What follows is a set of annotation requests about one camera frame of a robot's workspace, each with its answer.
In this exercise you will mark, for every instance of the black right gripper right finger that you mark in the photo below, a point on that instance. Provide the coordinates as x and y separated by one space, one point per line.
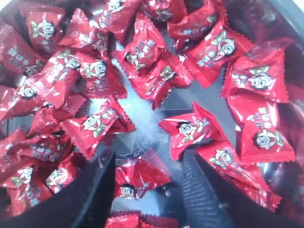
212 202

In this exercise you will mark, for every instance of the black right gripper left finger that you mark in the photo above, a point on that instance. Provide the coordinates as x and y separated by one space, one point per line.
84 203

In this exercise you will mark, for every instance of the red candy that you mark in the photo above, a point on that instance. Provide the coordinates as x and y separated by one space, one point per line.
52 85
221 45
136 177
168 73
101 77
143 51
191 129
261 72
88 131
258 121

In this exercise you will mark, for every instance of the round steel plate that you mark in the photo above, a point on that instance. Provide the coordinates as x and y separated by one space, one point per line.
37 158

